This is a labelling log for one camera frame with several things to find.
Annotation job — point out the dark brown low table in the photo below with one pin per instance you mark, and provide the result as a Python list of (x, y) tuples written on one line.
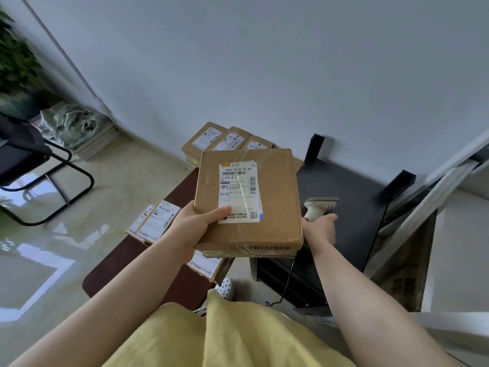
[(179, 286)]

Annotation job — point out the white clog shoe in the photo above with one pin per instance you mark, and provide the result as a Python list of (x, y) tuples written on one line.
[(224, 288), (200, 311)]

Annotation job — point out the large open cardboard box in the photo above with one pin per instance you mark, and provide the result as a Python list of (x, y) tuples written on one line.
[(405, 271)]

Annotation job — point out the white barcode scanner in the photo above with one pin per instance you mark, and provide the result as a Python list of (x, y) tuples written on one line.
[(317, 208)]

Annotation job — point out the person's left thumb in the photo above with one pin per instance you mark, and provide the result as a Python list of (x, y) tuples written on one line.
[(217, 214)]

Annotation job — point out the person's left hand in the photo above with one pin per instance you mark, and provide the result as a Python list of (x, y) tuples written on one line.
[(183, 233)]

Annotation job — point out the person's right hand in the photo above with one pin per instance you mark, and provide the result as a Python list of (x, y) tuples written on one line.
[(321, 231)]

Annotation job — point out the stack of flat cardboard sheets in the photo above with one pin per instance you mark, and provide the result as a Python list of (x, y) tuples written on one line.
[(97, 143)]

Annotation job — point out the yellow garment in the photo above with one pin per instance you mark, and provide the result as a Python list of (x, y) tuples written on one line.
[(229, 340)]

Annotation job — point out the black desk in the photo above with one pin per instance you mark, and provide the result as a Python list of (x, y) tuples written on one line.
[(344, 187)]

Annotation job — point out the person's right forearm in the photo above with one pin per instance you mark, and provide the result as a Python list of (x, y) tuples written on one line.
[(363, 301)]

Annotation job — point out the crumpled grey-green plastic bag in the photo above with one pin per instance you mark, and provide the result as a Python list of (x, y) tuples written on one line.
[(68, 124)]

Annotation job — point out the white wall pipe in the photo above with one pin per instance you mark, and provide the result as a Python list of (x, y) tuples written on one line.
[(68, 61)]

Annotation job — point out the brown cardboard parcel white label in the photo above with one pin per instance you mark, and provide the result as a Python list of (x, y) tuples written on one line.
[(158, 223), (137, 225), (233, 140), (258, 144), (202, 143), (267, 187), (298, 166), (206, 267)]

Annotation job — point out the green leafy plant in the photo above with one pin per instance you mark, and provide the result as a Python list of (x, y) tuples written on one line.
[(15, 68)]

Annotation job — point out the person's left forearm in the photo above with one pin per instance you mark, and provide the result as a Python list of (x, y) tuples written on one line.
[(114, 301)]

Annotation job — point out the white framed board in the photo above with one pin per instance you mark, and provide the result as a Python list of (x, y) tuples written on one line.
[(428, 202)]

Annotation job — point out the white foam panel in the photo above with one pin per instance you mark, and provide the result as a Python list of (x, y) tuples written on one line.
[(462, 248)]

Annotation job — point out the black desk post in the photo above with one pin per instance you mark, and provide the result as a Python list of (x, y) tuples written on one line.
[(399, 183), (314, 149)]

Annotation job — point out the person's right fingers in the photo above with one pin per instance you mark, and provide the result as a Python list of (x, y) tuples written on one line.
[(331, 222)]

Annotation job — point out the black metal frame chair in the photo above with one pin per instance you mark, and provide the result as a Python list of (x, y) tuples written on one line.
[(19, 152)]

